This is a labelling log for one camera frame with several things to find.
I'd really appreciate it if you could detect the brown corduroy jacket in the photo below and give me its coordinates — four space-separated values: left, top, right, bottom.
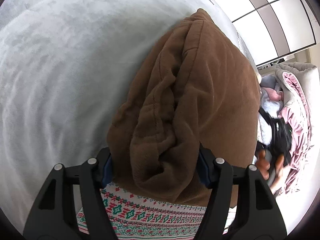
107 9 260 206

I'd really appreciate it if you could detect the person's right hand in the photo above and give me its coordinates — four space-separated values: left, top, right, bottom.
255 150 290 194

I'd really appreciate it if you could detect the pink garment pile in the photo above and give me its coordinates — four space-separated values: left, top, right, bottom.
271 72 313 193

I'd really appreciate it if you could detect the light blue fleece garment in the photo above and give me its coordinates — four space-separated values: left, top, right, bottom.
257 75 284 145

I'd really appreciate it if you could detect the beige armchair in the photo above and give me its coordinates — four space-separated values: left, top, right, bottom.
275 62 319 146

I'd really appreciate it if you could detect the patterned nordic knit blanket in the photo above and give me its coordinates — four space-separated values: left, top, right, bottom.
76 181 237 240

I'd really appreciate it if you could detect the white wardrobe with brown frames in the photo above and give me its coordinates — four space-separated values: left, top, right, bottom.
214 0 319 66

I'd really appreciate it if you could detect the light grey plush bed sheet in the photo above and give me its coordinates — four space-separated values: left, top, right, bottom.
1 0 251 232

